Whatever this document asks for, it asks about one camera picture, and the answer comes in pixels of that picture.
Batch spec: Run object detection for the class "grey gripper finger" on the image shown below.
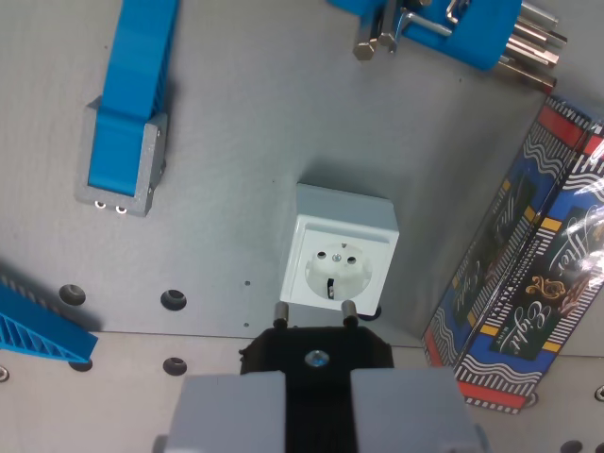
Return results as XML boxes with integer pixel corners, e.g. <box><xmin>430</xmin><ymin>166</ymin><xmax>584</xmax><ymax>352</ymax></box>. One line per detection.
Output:
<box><xmin>351</xmin><ymin>367</ymin><xmax>493</xmax><ymax>453</ymax></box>
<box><xmin>153</xmin><ymin>372</ymin><xmax>288</xmax><ymax>453</ymax></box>

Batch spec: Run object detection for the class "black power plug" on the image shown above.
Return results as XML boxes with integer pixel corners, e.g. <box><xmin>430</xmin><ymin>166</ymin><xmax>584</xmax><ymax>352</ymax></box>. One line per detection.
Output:
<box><xmin>238</xmin><ymin>300</ymin><xmax>395</xmax><ymax>453</ymax></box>

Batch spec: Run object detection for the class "blue ribbed plastic wedge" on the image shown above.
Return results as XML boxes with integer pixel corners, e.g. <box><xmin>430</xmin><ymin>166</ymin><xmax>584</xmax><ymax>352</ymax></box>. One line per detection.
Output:
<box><xmin>0</xmin><ymin>272</ymin><xmax>100</xmax><ymax>365</ymax></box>

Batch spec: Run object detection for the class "colourful patterned box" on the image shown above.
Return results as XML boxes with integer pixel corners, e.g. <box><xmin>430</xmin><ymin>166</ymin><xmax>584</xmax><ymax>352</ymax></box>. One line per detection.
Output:
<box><xmin>421</xmin><ymin>95</ymin><xmax>595</xmax><ymax>375</ymax></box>

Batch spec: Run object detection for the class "metal hex bit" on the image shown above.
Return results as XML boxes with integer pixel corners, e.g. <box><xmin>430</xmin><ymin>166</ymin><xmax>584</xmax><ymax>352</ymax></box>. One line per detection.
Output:
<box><xmin>495</xmin><ymin>55</ymin><xmax>559</xmax><ymax>93</ymax></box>
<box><xmin>512</xmin><ymin>22</ymin><xmax>570</xmax><ymax>51</ymax></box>
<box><xmin>506</xmin><ymin>39</ymin><xmax>562</xmax><ymax>71</ymax></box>
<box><xmin>520</xmin><ymin>0</ymin><xmax>561</xmax><ymax>35</ymax></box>

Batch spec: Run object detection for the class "large steel hex key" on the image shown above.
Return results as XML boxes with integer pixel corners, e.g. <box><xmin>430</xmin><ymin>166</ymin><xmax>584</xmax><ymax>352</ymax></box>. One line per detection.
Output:
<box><xmin>352</xmin><ymin>0</ymin><xmax>387</xmax><ymax>62</ymax></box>

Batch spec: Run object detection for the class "small steel hex key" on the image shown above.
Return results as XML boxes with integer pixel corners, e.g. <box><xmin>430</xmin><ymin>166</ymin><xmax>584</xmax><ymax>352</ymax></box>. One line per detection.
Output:
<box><xmin>377</xmin><ymin>0</ymin><xmax>403</xmax><ymax>55</ymax></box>

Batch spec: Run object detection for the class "blue plastic tool holder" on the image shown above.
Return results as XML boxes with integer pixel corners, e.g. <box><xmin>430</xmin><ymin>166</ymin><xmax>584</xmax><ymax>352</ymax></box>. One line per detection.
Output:
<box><xmin>327</xmin><ymin>0</ymin><xmax>524</xmax><ymax>73</ymax></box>

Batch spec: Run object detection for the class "bent steel hex key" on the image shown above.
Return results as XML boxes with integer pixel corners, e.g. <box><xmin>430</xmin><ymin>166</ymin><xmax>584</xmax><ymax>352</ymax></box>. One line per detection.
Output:
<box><xmin>445</xmin><ymin>0</ymin><xmax>474</xmax><ymax>25</ymax></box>
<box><xmin>398</xmin><ymin>6</ymin><xmax>457</xmax><ymax>38</ymax></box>

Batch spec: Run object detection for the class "white wall socket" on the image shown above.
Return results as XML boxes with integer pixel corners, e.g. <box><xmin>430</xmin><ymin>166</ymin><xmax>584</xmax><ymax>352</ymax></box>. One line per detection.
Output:
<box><xmin>278</xmin><ymin>182</ymin><xmax>401</xmax><ymax>318</ymax></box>

